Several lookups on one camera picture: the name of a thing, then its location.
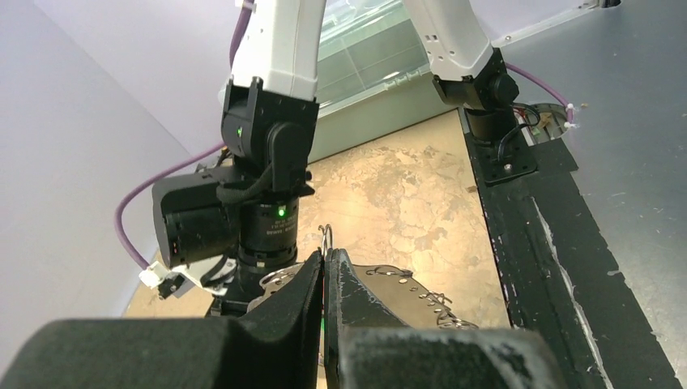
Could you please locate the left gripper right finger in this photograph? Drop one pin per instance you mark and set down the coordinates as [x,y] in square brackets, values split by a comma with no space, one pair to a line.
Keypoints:
[366,346]

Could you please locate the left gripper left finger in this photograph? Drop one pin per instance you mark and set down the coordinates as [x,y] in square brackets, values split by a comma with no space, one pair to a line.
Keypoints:
[275,345]

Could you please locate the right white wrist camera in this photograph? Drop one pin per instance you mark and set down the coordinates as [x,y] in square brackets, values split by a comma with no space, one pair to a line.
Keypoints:
[211,275]

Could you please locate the metal key organizer ring plate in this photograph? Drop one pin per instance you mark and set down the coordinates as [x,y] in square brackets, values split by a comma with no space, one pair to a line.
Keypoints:
[394,287]

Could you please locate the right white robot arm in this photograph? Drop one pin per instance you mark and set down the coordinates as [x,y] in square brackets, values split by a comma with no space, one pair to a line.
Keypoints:
[232,230]

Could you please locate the clear plastic storage bin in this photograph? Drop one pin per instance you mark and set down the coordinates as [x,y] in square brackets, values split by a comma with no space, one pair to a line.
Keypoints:
[373,76]

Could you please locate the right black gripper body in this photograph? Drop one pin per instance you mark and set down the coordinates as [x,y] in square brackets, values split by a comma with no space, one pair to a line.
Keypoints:
[235,302]

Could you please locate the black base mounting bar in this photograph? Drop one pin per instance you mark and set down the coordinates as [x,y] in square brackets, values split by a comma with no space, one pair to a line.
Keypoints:
[560,280]

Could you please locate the aluminium frame rail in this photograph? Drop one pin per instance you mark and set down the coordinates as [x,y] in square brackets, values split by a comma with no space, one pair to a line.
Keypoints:
[545,23]

